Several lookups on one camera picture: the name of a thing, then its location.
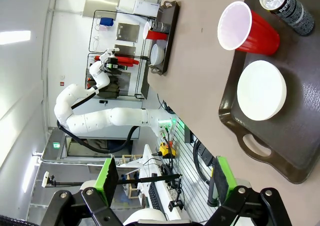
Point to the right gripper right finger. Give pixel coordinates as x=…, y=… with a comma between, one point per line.
x=225, y=181

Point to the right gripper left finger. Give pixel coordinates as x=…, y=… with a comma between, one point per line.
x=107, y=183

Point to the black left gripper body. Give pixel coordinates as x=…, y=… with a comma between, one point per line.
x=112, y=63

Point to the bluish white bowl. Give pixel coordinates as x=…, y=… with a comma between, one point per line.
x=157, y=54

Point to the red plastic cup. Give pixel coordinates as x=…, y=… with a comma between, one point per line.
x=156, y=35
x=257, y=36

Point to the black Pepsi can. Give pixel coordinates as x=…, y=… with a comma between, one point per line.
x=161, y=26
x=292, y=8

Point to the cream white bowl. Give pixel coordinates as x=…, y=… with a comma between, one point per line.
x=261, y=91

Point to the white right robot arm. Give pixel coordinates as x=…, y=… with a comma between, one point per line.
x=145, y=217

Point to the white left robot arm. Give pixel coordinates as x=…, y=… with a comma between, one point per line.
x=100, y=121

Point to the red cylinders on rack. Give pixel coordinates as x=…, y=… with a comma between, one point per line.
x=127, y=61

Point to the black boom pole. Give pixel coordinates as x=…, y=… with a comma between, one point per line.
x=140, y=180

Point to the blue box on rack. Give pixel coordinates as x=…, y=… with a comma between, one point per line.
x=107, y=21

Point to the black computer keyboard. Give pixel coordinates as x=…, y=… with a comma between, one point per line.
x=154, y=198

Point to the red fire alarm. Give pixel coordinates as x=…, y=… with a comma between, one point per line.
x=62, y=84

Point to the green exit sign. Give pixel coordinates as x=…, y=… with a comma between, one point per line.
x=56, y=145

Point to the yellow emergency stop box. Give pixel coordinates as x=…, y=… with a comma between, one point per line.
x=166, y=149

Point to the brown plastic serving tray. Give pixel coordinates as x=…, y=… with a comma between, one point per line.
x=172, y=33
x=295, y=141

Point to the grey metal wall panel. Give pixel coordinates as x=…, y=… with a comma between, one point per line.
x=101, y=5

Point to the small white camera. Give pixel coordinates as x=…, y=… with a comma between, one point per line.
x=45, y=179

